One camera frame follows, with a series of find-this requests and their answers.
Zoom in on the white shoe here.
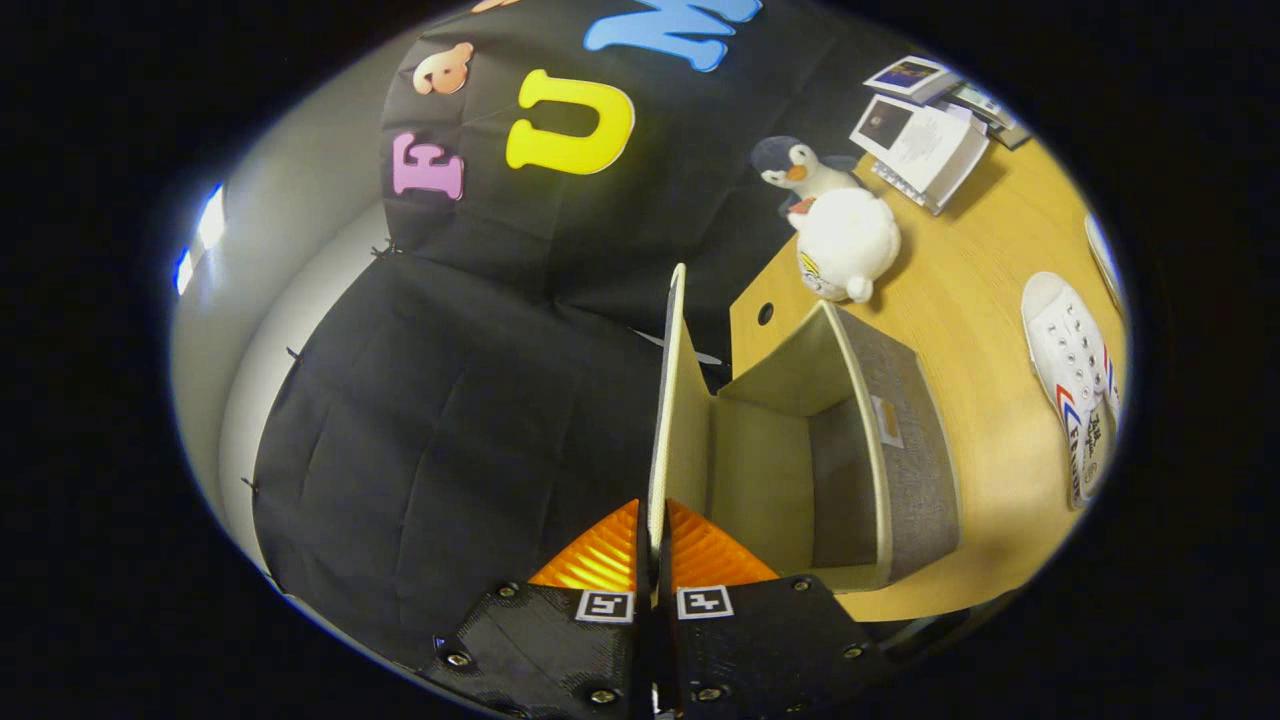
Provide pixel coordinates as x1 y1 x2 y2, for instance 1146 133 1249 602
1084 213 1128 313
1020 271 1122 511

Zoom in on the plain white book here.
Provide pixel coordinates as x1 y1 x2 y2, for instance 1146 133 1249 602
872 158 966 217

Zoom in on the black backdrop cloth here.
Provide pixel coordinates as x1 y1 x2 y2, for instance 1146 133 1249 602
250 0 1001 673

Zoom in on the white plush toy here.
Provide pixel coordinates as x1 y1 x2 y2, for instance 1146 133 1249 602
790 187 904 305

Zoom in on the white book dark square cover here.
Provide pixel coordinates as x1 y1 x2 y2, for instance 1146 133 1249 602
849 93 992 201

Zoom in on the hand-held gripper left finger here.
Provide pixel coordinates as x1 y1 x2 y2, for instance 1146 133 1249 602
430 498 658 720

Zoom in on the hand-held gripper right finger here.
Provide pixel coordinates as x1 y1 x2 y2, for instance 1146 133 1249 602
657 498 893 720

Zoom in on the book with blue photo cover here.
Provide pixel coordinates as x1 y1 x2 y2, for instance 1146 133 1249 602
863 55 963 107

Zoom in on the grey fabric storage box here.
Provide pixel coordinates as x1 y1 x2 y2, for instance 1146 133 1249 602
647 263 963 596

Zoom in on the book with teal cover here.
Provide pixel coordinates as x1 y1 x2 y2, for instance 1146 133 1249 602
942 82 1023 131

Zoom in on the penguin plush toy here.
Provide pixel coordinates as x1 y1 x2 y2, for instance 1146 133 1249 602
750 135 867 218

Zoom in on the small ceiling light panel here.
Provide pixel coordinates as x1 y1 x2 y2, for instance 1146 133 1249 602
173 183 228 298

